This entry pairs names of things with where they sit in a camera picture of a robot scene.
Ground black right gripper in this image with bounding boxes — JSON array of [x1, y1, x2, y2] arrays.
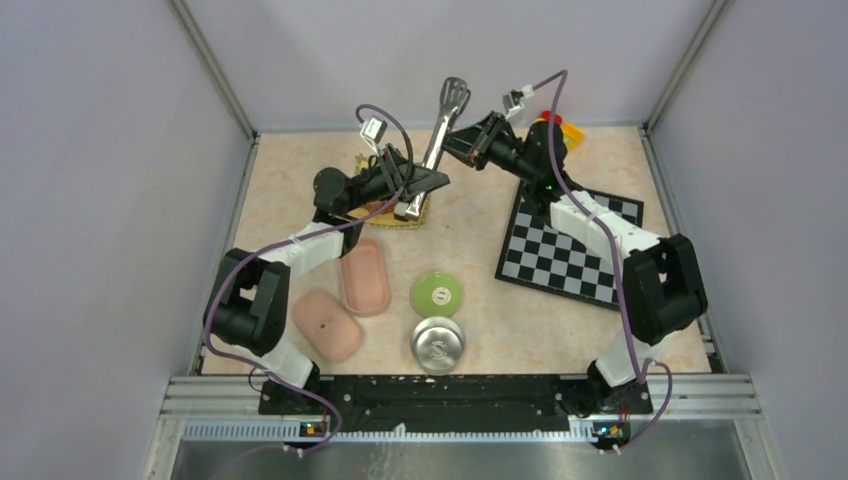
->
[[433, 113, 537, 185]]

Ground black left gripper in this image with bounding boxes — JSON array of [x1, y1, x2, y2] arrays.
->
[[344, 143, 450, 214]]

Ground silver metal tongs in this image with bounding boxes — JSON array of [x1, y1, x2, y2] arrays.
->
[[407, 77, 471, 220]]

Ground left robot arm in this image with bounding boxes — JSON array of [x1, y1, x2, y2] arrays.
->
[[203, 145, 450, 414]]

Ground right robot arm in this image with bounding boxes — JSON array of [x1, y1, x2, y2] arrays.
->
[[442, 112, 708, 412]]

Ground pink lunch box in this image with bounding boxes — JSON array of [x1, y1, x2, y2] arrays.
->
[[339, 238, 391, 317]]

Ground pink lunch box lid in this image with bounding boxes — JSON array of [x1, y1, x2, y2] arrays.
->
[[292, 289, 364, 363]]

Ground bamboo mat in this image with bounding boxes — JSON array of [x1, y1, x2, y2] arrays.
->
[[349, 153, 432, 231]]

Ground red toy block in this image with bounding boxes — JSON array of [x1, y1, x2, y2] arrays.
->
[[540, 110, 562, 125]]

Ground yellow toy block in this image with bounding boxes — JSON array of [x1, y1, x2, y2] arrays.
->
[[561, 122, 585, 152]]

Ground green round lid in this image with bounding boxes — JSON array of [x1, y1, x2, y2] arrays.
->
[[409, 271, 464, 318]]

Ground checkerboard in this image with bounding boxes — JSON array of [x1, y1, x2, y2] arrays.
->
[[494, 194, 619, 310]]

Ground round steel container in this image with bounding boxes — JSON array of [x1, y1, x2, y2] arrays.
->
[[410, 316, 466, 375]]

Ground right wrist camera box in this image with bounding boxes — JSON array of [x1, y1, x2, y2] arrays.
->
[[502, 85, 535, 118]]

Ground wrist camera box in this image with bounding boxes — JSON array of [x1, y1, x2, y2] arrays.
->
[[502, 85, 535, 118], [359, 117, 388, 143]]

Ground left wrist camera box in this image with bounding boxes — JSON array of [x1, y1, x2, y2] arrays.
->
[[359, 117, 388, 143]]

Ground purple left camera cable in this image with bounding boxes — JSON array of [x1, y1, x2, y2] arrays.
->
[[202, 103, 407, 458]]

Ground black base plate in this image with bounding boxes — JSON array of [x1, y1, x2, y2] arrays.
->
[[258, 374, 653, 433]]

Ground aluminium frame rail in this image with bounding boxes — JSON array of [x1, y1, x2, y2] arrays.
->
[[143, 374, 787, 479]]

